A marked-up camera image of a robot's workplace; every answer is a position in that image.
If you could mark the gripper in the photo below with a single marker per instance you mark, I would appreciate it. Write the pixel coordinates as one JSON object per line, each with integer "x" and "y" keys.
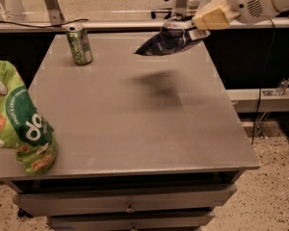
{"x": 248, "y": 1}

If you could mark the blue chip bag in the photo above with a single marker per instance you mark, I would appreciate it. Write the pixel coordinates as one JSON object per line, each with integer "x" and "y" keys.
{"x": 172, "y": 38}

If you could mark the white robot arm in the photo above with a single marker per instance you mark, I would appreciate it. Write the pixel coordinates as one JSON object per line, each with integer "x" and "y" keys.
{"x": 255, "y": 11}

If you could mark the green snack bag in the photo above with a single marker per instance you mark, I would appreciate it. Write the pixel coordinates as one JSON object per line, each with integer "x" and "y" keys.
{"x": 22, "y": 127}

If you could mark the white base ledge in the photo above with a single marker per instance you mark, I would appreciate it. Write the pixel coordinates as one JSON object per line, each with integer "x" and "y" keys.
{"x": 262, "y": 101}

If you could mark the green soda can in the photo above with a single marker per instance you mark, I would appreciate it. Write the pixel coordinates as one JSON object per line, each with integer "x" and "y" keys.
{"x": 79, "y": 43}

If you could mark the grey drawer cabinet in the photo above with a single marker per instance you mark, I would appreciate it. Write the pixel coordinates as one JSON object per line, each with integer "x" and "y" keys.
{"x": 132, "y": 122}

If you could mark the upper grey drawer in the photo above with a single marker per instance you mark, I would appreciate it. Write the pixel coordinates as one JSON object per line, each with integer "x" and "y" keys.
{"x": 124, "y": 201}

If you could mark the grey drawer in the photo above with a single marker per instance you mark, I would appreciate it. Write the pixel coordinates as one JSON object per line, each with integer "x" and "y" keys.
{"x": 124, "y": 201}
{"x": 131, "y": 222}

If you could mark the lower grey drawer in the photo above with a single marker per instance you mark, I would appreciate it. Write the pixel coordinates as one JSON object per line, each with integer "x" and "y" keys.
{"x": 131, "y": 222}

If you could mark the metal rail barrier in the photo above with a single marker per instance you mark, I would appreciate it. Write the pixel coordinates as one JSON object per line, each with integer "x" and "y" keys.
{"x": 59, "y": 12}

